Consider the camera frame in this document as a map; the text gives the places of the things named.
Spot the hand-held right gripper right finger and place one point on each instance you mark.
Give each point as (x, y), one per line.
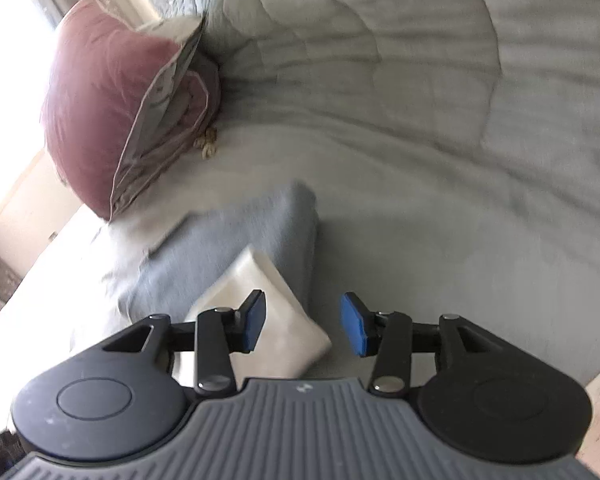
(355, 325)

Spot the plain cream pants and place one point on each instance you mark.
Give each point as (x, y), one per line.
(292, 320)

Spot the grey quilted headboard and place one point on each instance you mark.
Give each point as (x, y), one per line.
(380, 20)

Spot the pink pillow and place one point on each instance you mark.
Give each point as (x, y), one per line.
(95, 110)

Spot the window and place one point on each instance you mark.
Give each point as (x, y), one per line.
(10, 85)

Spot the folded grey knit garment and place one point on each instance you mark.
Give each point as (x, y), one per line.
(220, 255)

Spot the folded grey pink quilt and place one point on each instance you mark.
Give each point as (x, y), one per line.
(197, 105)

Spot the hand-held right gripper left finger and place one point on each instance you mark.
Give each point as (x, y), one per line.
(255, 322)

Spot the small beige tassel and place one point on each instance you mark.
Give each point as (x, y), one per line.
(207, 142)

